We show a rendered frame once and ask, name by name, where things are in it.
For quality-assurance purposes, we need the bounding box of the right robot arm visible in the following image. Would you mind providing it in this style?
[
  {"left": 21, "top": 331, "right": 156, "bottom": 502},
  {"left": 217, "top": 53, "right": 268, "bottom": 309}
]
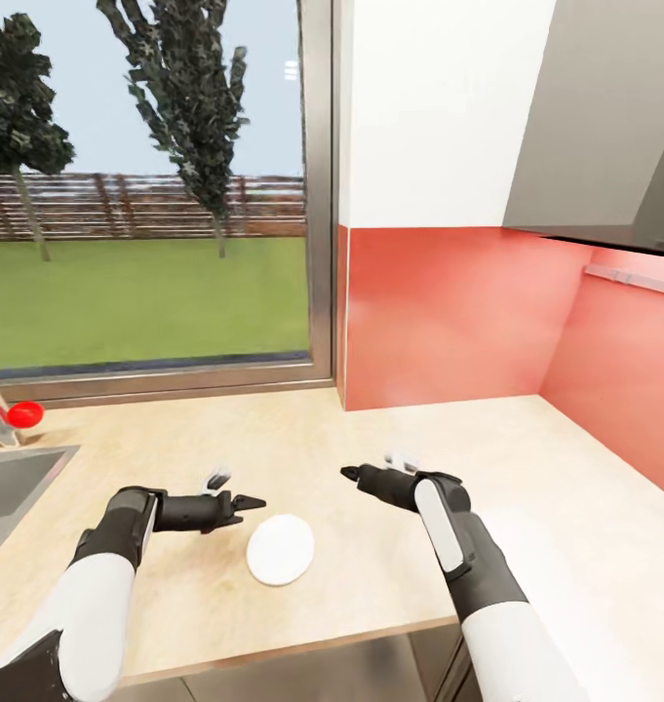
[{"left": 339, "top": 448, "right": 592, "bottom": 702}]

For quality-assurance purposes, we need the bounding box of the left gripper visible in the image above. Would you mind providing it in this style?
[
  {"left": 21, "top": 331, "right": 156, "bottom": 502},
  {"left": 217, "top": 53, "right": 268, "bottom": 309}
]
[{"left": 178, "top": 490, "right": 266, "bottom": 535}]

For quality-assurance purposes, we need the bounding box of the saucer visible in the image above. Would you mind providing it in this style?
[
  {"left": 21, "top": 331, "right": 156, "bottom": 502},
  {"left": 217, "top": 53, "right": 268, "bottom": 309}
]
[{"left": 247, "top": 514, "right": 315, "bottom": 585}]

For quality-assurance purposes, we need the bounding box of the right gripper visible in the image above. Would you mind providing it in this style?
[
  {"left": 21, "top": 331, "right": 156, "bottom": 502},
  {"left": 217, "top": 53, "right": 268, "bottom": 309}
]
[{"left": 339, "top": 464, "right": 403, "bottom": 508}]

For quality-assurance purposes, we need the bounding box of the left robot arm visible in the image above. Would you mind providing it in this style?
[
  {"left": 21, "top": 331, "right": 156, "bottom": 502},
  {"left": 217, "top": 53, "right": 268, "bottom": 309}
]
[{"left": 0, "top": 464, "right": 266, "bottom": 702}]

